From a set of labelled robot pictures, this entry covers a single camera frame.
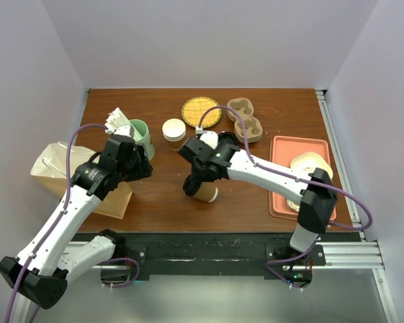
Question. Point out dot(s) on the aluminium frame rail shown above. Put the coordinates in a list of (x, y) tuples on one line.
[(340, 256)]

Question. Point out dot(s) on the white square bowl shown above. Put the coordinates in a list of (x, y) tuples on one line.
[(310, 161)]

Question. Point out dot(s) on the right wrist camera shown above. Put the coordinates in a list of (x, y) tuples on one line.
[(208, 137)]

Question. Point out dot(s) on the stack of paper cups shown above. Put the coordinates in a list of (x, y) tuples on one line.
[(174, 131)]

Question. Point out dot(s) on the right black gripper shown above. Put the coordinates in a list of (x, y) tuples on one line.
[(200, 177)]

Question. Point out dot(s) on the stack of black lids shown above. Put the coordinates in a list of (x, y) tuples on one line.
[(227, 137)]

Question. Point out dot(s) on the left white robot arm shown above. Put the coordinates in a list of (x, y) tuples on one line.
[(41, 272)]

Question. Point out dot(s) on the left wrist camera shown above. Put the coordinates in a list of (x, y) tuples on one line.
[(127, 131)]

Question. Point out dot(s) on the floral patterned small dish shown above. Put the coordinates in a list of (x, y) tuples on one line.
[(292, 205)]

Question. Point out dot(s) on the green straw holder cup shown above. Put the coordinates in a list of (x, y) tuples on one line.
[(143, 137)]

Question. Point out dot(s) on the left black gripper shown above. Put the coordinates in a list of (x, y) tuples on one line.
[(144, 167)]

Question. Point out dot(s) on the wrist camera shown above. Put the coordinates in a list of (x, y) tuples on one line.
[(208, 137), (127, 131)]

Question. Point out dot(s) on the white wrapped straws bundle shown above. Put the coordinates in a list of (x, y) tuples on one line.
[(115, 119)]

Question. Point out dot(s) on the cardboard cup carrier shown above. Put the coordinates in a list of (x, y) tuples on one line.
[(252, 126)]

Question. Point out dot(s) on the brown paper bag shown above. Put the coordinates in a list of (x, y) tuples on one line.
[(50, 170)]

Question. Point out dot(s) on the yellow woven coaster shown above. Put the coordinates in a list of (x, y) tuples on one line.
[(194, 109)]

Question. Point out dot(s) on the pink plastic tray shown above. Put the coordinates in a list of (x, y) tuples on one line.
[(283, 151)]

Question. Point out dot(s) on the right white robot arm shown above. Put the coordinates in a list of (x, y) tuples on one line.
[(312, 192)]

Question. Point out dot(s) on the black coffee cup lid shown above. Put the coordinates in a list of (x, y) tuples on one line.
[(190, 186)]

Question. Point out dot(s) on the brown paper coffee cup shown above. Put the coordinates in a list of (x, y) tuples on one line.
[(206, 192)]

